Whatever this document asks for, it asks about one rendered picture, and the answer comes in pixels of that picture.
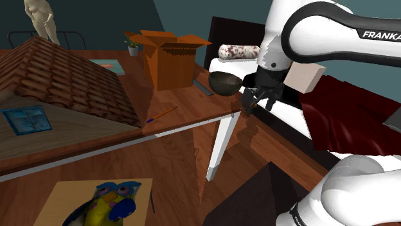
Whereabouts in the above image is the grey laptop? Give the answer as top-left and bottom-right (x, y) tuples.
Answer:
(382, 107), (401, 134)

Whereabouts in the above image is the yellow pencil with blue end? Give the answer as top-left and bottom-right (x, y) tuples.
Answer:
(145, 105), (179, 124)

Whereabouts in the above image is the beige block cushion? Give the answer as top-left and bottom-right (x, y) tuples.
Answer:
(283, 61), (327, 94)

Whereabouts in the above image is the white red patterned bolster pillow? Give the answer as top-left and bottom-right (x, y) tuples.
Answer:
(218, 44), (261, 60)

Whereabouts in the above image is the grey ruler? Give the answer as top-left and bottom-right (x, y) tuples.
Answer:
(192, 78), (215, 96)

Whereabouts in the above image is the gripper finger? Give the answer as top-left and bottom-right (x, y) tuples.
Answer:
(265, 91), (280, 112)
(240, 88), (261, 114)

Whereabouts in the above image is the dark red blanket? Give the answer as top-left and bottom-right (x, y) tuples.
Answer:
(297, 74), (401, 156)

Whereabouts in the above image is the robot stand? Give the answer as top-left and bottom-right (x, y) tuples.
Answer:
(202, 161), (317, 226)

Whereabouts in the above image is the model house with tiled roof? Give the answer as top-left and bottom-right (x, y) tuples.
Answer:
(0, 35), (143, 162)

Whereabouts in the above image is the open brown cardboard box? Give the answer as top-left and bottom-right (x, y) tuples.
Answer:
(122, 30), (213, 92)

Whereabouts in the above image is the teal book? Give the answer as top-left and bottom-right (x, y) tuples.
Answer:
(88, 58), (125, 76)

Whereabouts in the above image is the black metal frame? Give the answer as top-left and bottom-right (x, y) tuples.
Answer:
(6, 30), (87, 51)

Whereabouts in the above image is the wooden table with white legs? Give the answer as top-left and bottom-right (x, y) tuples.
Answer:
(0, 48), (244, 184)

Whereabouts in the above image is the dark bowl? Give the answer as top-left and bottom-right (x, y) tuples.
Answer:
(208, 71), (244, 96)

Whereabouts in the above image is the beige human figure statue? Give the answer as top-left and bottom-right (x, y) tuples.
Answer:
(23, 0), (61, 46)

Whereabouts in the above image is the small potted green plant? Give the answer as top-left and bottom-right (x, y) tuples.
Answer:
(123, 34), (140, 57)

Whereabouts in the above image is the bed with dark headboard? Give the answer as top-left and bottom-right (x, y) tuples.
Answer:
(203, 16), (401, 171)

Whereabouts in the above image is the yellow blue owl toy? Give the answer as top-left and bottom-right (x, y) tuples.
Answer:
(62, 181), (143, 226)

